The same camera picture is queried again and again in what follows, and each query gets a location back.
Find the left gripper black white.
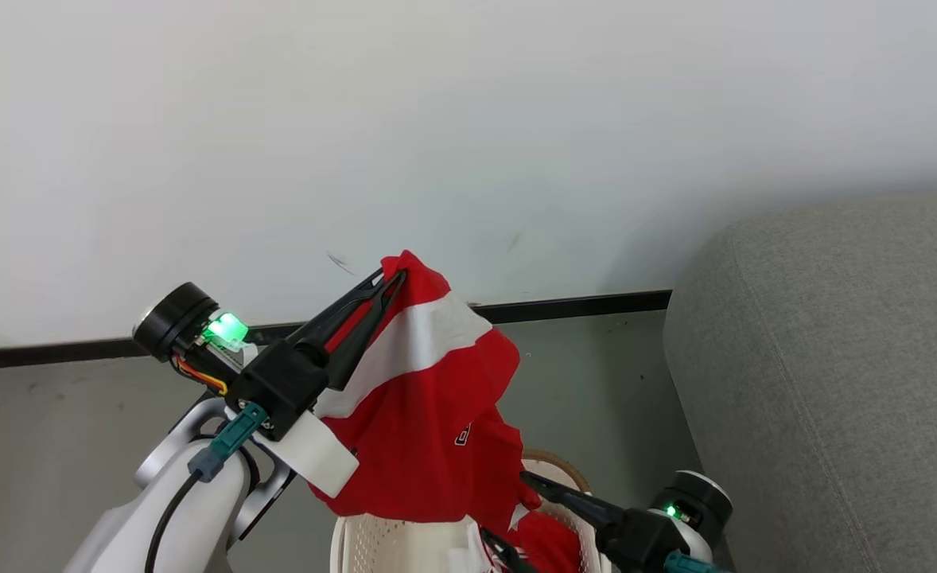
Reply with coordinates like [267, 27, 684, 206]
[226, 268, 408, 499]

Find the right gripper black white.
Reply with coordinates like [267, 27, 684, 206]
[480, 470, 691, 573]

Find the red white striped garment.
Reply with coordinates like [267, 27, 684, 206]
[309, 249, 585, 573]

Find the white perforated laundry basket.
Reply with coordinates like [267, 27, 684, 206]
[329, 449, 605, 573]

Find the grey fabric sofa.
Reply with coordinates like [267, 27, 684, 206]
[663, 191, 937, 573]

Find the teal right arm cable connector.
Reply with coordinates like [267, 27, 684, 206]
[663, 550, 725, 573]

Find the teal arm cable connector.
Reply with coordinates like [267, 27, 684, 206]
[663, 550, 725, 573]
[188, 401, 270, 484]

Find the teal left arm cable connector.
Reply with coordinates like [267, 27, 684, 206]
[188, 401, 270, 484]

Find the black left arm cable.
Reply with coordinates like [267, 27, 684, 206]
[144, 471, 201, 573]

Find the black wall baseboard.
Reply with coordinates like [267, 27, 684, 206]
[0, 289, 673, 373]

